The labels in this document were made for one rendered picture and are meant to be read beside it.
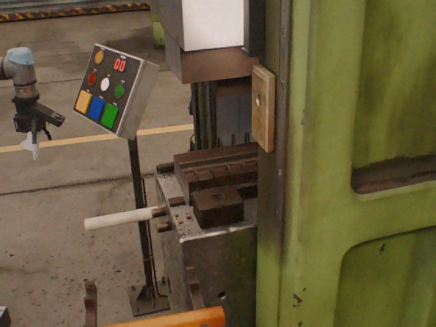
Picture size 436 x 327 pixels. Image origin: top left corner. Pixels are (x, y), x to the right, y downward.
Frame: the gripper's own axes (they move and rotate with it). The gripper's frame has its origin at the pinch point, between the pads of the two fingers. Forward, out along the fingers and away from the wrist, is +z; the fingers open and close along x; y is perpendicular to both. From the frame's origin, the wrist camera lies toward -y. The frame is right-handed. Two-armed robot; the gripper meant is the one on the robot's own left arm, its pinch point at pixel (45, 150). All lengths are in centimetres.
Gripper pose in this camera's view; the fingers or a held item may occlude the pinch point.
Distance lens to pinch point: 177.0
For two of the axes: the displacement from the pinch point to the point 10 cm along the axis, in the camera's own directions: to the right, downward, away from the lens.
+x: -0.4, 4.6, -8.9
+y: -10.0, 0.1, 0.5
